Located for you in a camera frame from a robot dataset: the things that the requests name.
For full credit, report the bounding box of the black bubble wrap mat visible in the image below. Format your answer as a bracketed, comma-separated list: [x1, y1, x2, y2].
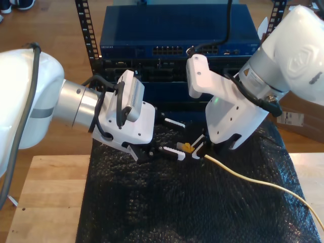
[75, 120, 322, 243]

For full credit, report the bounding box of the blue sliding rack shelf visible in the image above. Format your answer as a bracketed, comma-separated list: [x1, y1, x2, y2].
[140, 81, 211, 123]

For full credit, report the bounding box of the black perforated rack post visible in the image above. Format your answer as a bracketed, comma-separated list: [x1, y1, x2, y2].
[262, 0, 288, 38]
[74, 0, 106, 88]

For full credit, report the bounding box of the dark camera cable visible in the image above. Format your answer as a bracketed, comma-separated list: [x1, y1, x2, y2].
[0, 42, 127, 211]

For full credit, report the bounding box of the yellow network cable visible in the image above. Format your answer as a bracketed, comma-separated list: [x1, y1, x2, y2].
[176, 142, 324, 230]

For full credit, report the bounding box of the person's blue shoe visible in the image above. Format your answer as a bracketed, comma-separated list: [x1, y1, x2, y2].
[16, 0, 36, 11]

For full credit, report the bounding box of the brown cardboard monitor box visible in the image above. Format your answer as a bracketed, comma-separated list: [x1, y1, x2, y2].
[274, 95, 324, 142]

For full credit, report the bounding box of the black camera cable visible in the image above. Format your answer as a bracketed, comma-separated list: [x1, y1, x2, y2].
[187, 0, 233, 55]

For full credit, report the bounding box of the white paper sheet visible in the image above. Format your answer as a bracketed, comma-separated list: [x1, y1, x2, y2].
[257, 16, 268, 41]

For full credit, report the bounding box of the black Dell rack server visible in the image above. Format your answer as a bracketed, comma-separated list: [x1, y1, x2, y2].
[101, 57, 251, 84]

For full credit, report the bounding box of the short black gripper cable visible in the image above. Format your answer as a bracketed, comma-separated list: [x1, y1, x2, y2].
[222, 70, 284, 118]
[87, 92, 114, 141]

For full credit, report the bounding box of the blue Netgear network switch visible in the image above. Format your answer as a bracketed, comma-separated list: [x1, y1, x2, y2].
[99, 4, 261, 60]

